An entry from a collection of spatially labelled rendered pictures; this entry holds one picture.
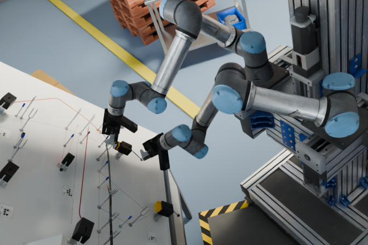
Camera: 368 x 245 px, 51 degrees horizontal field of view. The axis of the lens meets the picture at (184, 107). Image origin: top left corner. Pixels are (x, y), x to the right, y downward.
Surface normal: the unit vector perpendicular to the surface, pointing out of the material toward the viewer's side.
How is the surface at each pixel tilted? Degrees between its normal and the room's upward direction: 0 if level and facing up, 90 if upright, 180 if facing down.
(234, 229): 0
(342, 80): 8
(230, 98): 88
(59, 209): 54
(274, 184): 0
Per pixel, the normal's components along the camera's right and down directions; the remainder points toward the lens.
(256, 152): -0.27, -0.71
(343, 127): -0.07, 0.72
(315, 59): 0.55, 0.44
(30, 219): 0.62, -0.65
